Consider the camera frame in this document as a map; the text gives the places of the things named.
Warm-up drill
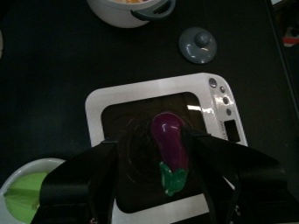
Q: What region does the red and white background object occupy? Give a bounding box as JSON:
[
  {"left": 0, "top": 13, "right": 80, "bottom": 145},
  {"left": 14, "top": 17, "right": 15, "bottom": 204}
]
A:
[{"left": 282, "top": 25, "right": 299, "bottom": 47}]

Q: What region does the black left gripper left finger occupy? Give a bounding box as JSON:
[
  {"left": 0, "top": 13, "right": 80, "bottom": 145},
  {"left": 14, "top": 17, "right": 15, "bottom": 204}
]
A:
[{"left": 31, "top": 139, "right": 120, "bottom": 224}]

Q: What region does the white bowl holding starfruit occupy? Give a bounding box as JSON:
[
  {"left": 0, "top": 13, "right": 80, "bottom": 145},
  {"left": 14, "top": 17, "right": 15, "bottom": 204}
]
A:
[{"left": 0, "top": 157, "right": 68, "bottom": 224}]

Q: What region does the white toy induction cooker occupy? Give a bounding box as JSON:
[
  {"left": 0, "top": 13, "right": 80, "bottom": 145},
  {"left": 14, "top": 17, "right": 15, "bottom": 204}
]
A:
[{"left": 84, "top": 72, "right": 248, "bottom": 224}]

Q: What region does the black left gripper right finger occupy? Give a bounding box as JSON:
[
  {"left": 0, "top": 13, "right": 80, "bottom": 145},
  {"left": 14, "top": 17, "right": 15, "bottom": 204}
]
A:
[{"left": 180, "top": 126, "right": 299, "bottom": 224}]

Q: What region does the grey toy pot lid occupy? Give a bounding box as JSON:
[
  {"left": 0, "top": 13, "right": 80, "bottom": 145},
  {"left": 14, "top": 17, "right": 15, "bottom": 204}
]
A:
[{"left": 178, "top": 26, "right": 219, "bottom": 65}]

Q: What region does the green toy starfruit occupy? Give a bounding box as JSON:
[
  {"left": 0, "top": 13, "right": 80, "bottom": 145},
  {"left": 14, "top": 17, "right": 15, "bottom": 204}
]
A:
[{"left": 3, "top": 171, "right": 51, "bottom": 224}]

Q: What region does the purple toy eggplant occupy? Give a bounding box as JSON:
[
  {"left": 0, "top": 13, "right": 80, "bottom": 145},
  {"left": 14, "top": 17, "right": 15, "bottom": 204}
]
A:
[{"left": 150, "top": 111, "right": 191, "bottom": 197}]

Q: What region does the white pot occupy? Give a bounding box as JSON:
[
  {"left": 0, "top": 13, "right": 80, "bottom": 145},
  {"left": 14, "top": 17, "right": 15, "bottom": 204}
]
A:
[{"left": 86, "top": 0, "right": 178, "bottom": 29}]

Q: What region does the orange toy food in pot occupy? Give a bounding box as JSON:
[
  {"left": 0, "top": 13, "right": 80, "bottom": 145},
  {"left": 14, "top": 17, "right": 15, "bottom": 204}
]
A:
[{"left": 115, "top": 0, "right": 151, "bottom": 4}]

